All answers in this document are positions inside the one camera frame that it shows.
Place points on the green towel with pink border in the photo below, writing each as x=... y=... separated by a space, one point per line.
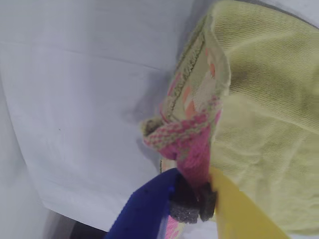
x=261 y=99

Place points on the pale blue table cover sheet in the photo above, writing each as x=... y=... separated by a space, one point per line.
x=74 y=99

